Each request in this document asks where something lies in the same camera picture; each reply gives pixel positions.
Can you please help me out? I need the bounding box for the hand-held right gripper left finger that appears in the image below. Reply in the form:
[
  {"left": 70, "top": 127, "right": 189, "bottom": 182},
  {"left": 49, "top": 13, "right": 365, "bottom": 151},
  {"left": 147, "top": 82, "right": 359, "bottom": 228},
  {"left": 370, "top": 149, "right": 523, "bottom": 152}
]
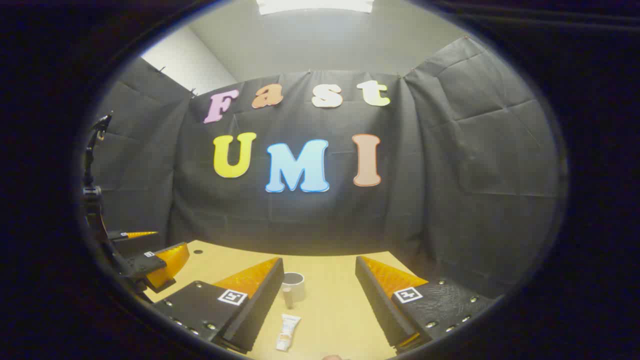
[{"left": 151, "top": 257, "right": 286, "bottom": 355}]

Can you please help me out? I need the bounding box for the white cup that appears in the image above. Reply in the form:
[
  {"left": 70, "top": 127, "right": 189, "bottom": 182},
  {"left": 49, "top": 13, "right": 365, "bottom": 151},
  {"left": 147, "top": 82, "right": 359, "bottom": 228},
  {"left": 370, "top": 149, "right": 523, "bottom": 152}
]
[{"left": 281, "top": 272, "right": 306, "bottom": 309}]

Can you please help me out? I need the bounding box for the white toothpaste tube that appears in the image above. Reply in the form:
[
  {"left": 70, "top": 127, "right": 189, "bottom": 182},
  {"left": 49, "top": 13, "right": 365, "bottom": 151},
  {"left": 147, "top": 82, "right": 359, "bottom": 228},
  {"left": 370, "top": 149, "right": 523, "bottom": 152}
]
[{"left": 276, "top": 314, "right": 302, "bottom": 352}]

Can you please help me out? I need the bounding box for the light wooden desktop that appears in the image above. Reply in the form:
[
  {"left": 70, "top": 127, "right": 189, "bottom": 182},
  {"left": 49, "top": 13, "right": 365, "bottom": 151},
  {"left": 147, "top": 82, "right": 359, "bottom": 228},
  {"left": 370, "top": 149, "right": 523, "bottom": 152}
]
[{"left": 145, "top": 240, "right": 426, "bottom": 360}]

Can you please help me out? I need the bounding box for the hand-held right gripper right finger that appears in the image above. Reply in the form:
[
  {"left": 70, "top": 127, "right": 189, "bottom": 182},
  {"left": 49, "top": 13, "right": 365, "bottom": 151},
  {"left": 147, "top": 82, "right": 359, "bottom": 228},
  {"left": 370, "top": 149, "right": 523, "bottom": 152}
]
[{"left": 355, "top": 255, "right": 496, "bottom": 354}]

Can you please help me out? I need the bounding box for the ceiling light panel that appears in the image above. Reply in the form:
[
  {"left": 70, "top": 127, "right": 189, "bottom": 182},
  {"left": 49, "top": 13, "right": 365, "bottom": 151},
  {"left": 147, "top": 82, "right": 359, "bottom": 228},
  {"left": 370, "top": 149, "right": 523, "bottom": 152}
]
[{"left": 256, "top": 0, "right": 375, "bottom": 15}]

